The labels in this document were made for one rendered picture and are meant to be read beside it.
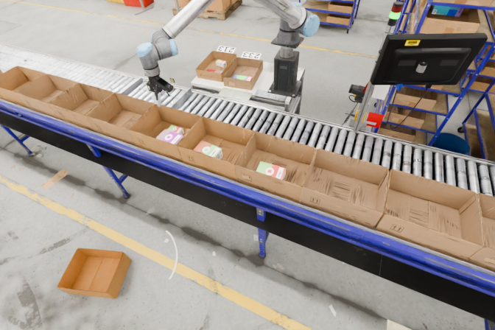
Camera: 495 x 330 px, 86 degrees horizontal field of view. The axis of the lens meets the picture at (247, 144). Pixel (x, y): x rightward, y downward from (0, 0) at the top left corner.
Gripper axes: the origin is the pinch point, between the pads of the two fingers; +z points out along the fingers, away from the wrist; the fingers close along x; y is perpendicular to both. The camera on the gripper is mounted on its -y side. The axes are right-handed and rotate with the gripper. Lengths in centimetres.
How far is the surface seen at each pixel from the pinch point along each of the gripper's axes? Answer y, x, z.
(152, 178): 11, 27, 56
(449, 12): -157, -144, -19
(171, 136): -4.3, 8.9, 22.5
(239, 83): -10, -83, 37
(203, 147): -29.9, 9.7, 22.5
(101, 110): 59, 9, 18
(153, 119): 19.2, -0.9, 22.7
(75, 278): 53, 101, 116
